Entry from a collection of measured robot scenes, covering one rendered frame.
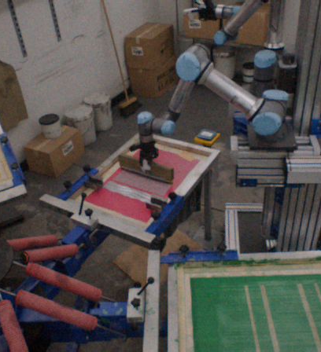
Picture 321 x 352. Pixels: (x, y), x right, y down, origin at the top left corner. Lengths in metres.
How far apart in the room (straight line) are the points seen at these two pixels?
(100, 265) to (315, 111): 1.90
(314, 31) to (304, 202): 1.02
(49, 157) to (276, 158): 2.48
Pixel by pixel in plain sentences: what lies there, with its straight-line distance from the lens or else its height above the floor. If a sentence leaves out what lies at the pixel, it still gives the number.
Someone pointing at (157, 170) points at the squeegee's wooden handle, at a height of 1.02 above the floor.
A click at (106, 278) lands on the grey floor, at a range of 3.04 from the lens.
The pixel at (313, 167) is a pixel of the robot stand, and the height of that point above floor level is 1.17.
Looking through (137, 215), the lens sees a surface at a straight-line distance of 2.04.
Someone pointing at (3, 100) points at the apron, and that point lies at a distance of 3.94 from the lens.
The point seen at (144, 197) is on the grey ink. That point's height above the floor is 0.96.
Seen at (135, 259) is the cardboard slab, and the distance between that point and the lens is 3.09.
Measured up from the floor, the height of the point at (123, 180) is 0.95.
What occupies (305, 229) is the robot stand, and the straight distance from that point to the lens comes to 2.67.
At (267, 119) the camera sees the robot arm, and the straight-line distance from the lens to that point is 1.78.
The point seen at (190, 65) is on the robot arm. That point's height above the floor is 1.67.
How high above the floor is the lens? 2.31
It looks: 37 degrees down
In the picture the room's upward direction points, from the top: 6 degrees counter-clockwise
